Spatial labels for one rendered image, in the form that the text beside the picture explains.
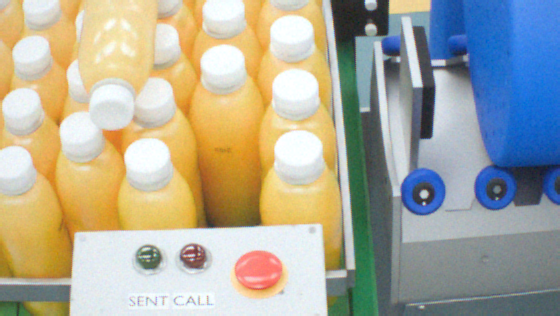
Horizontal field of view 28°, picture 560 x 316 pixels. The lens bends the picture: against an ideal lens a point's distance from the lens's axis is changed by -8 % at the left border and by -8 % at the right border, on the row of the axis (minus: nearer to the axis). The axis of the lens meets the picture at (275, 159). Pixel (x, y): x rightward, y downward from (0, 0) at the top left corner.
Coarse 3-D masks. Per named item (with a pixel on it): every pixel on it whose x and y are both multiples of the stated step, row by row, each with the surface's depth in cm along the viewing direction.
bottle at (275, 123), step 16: (272, 112) 107; (320, 112) 107; (272, 128) 107; (288, 128) 106; (304, 128) 106; (320, 128) 106; (272, 144) 107; (336, 144) 110; (272, 160) 108; (336, 160) 111; (336, 176) 113
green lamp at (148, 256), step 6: (144, 246) 93; (150, 246) 93; (156, 246) 93; (138, 252) 92; (144, 252) 92; (150, 252) 92; (156, 252) 92; (138, 258) 92; (144, 258) 92; (150, 258) 92; (156, 258) 92; (162, 258) 93; (138, 264) 92; (144, 264) 92; (150, 264) 92; (156, 264) 92
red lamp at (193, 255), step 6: (186, 246) 93; (192, 246) 92; (198, 246) 93; (180, 252) 92; (186, 252) 92; (192, 252) 92; (198, 252) 92; (204, 252) 92; (180, 258) 92; (186, 258) 92; (192, 258) 92; (198, 258) 92; (204, 258) 92; (186, 264) 92; (192, 264) 92; (198, 264) 92
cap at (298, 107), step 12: (288, 72) 106; (300, 72) 106; (276, 84) 105; (288, 84) 105; (300, 84) 105; (312, 84) 105; (276, 96) 104; (288, 96) 104; (300, 96) 104; (312, 96) 104; (288, 108) 104; (300, 108) 104
